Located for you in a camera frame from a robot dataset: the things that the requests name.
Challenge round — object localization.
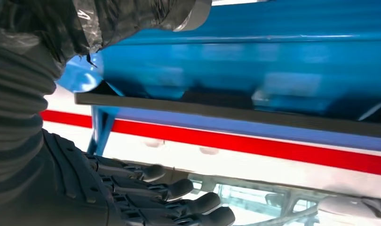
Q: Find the white car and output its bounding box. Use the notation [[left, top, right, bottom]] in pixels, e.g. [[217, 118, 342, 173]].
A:
[[41, 83, 381, 226]]

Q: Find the blue metal shelf rack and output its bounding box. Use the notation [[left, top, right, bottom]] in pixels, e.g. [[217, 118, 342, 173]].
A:
[[56, 0, 381, 157]]

